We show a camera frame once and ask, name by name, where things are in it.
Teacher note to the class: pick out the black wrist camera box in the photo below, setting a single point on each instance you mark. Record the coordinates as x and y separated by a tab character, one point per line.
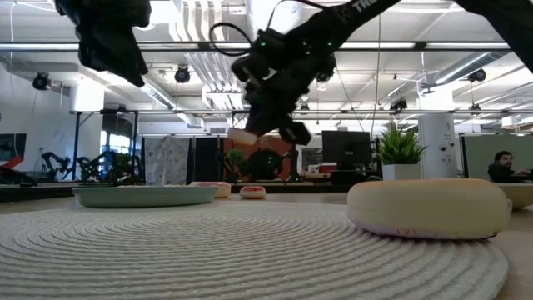
250	66

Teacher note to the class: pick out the small pink frosted donut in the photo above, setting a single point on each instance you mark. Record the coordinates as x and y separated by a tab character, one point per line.
223	189

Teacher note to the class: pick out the small green background plant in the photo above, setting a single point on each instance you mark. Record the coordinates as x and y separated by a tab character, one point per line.
236	156

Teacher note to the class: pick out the small red frosted donut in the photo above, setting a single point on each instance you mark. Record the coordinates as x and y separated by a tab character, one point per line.
252	193

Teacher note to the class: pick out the white round pillar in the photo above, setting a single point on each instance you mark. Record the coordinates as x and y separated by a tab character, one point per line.
437	137

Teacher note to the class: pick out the black background station frame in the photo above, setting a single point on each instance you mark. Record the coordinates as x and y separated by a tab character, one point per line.
78	146

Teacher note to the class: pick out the green round plate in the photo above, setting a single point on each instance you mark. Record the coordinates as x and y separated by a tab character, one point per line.
141	198

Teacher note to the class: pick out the white round woven placemat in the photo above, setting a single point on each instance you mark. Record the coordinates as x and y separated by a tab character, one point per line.
208	250

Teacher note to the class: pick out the black wall screen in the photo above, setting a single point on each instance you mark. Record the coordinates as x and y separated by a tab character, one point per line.
10	143

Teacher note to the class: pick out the red cooler box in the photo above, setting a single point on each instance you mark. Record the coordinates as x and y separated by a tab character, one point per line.
328	168

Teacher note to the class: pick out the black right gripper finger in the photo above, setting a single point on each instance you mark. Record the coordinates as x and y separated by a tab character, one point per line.
260	121
296	132

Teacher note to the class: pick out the black round fan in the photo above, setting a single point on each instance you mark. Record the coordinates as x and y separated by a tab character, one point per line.
266	164

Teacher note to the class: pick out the small cream frosted donut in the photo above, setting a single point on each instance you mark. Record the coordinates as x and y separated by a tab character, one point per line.
240	136

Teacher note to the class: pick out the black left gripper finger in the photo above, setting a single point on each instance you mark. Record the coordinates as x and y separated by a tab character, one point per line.
108	50

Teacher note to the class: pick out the beige round plate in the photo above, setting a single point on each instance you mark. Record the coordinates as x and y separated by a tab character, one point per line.
518	196

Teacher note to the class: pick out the person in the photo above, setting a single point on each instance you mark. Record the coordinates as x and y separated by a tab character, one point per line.
501	166

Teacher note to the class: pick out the black computer monitor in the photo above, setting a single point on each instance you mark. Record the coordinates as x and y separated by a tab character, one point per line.
345	150

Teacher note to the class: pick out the patterned grey curtain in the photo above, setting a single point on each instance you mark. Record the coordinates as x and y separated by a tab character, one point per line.
166	160

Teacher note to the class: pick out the black background robot arm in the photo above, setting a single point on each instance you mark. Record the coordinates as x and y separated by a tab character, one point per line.
56	164
100	166

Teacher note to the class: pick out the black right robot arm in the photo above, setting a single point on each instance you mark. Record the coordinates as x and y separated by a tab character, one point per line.
358	12

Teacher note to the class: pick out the large lilac frosted donut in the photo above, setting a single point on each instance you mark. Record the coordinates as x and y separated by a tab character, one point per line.
429	208

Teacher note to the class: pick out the orange wall panel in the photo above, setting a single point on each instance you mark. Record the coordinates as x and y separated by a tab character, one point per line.
233	143

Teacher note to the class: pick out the black ceiling spotlight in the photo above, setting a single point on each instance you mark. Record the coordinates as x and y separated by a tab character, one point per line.
41	81
399	105
182	75
477	75

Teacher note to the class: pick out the grey office partition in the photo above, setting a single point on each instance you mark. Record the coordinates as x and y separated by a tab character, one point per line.
474	154

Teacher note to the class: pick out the green plant in white pot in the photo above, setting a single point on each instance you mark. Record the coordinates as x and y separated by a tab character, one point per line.
399	158

